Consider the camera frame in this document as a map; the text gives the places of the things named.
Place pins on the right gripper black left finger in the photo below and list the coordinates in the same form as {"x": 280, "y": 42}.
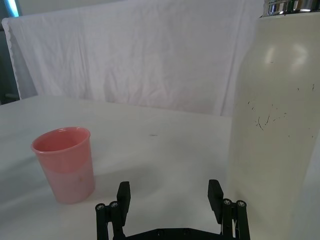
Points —
{"x": 123, "y": 197}

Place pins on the pink cup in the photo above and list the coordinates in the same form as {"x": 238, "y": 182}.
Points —
{"x": 66, "y": 172}

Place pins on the white table cloth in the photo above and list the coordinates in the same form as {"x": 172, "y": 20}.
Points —
{"x": 150, "y": 75}

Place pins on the cream vacuum bottle steel neck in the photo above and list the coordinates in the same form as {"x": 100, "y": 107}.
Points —
{"x": 275, "y": 125}

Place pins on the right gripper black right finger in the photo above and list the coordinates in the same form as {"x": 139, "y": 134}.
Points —
{"x": 215, "y": 197}

